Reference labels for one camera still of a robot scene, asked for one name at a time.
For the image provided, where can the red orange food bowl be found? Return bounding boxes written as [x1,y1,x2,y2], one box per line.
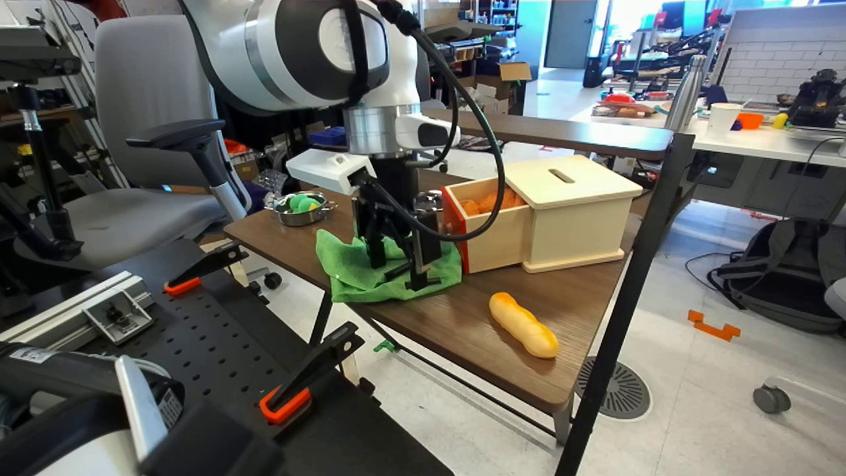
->
[736,105,768,132]

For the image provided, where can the black desk bag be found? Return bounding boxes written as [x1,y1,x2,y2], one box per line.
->
[785,66,846,130]

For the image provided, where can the black floor bag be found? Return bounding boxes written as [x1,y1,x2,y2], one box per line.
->
[709,214,846,337]

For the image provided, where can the black table brace rod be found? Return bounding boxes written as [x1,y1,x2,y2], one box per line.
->
[308,288,335,350]

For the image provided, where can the black table leg post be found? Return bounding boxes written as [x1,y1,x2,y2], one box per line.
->
[553,130,699,476]

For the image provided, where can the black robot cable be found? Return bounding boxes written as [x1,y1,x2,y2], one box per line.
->
[347,0,512,247]

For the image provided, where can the green microfibre cloth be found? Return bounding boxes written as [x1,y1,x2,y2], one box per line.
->
[314,224,465,308]

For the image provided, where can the red fronted wooden drawer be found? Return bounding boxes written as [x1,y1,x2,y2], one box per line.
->
[440,174,531,276]

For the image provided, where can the pale wooden box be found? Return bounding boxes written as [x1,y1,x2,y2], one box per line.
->
[502,153,645,276]

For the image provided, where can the black perforated breadboard table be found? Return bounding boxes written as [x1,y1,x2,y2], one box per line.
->
[0,236,453,476]

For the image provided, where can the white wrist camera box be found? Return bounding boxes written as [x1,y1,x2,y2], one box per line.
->
[284,146,378,198]

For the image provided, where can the aluminium profile rail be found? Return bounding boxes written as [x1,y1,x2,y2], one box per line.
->
[0,270,154,347]

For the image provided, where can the grey office chair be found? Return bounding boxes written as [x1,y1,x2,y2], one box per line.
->
[60,10,260,267]

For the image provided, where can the brown top office desk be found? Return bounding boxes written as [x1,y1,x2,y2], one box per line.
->
[432,111,683,163]

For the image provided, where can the round floor grate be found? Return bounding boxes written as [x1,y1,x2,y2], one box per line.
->
[597,359,655,421]

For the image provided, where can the black grey machine housing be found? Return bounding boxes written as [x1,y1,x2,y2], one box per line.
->
[0,347,286,476]

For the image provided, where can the black clamp orange handle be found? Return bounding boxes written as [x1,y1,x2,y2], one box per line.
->
[161,244,251,302]
[256,319,367,429]

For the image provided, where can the small metal colander bowl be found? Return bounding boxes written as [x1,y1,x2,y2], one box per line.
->
[273,189,335,230]

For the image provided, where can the grey caster wheel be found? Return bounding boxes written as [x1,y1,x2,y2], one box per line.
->
[752,383,793,419]

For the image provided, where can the yellow bread roll toy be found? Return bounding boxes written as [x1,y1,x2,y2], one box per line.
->
[487,288,563,363]

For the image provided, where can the white partition board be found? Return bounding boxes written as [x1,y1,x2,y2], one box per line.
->
[717,3,846,104]

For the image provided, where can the green plush toy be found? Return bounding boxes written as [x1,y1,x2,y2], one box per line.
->
[286,194,326,216]

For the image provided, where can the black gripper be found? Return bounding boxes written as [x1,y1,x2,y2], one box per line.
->
[352,157,444,294]

